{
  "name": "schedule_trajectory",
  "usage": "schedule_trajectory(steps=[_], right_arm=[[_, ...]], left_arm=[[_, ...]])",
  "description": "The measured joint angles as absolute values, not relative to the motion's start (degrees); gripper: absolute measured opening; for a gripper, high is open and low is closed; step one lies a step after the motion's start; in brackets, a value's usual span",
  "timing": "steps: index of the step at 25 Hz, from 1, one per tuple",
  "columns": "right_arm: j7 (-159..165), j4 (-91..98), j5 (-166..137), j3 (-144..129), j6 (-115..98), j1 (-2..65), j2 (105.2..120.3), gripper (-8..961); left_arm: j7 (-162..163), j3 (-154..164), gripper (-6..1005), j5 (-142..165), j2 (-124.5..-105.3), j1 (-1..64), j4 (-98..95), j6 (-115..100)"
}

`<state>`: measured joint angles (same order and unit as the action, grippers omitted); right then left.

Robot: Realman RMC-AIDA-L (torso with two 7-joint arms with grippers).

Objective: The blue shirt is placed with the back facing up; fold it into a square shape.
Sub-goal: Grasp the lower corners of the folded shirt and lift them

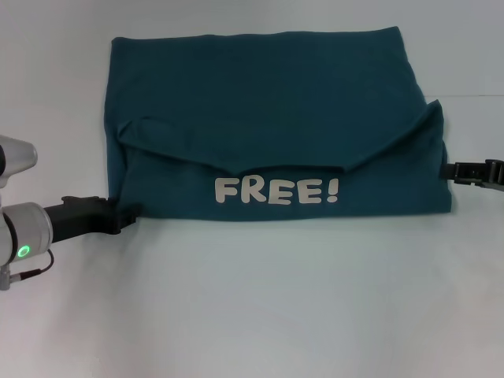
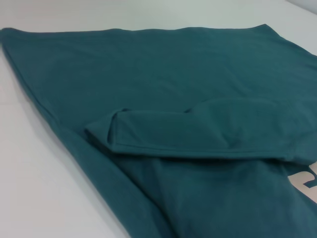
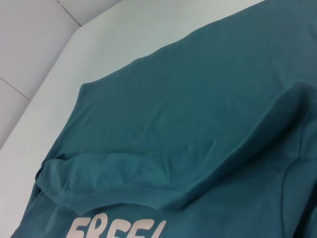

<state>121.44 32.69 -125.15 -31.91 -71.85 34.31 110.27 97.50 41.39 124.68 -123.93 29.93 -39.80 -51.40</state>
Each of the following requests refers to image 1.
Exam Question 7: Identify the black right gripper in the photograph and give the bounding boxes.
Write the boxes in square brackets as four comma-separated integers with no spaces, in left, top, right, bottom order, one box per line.
[439,158,504,194]

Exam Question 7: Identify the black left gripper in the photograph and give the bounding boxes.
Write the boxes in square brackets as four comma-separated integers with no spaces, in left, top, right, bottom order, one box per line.
[43,195,139,246]

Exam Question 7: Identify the blue teal shirt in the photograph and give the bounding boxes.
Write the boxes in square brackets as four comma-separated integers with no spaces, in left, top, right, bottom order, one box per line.
[102,26,454,224]

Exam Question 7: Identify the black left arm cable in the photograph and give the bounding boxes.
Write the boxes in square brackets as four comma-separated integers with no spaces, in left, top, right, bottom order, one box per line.
[9,250,55,279]

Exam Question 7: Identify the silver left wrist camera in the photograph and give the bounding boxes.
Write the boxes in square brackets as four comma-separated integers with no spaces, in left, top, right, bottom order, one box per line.
[0,135,39,191]

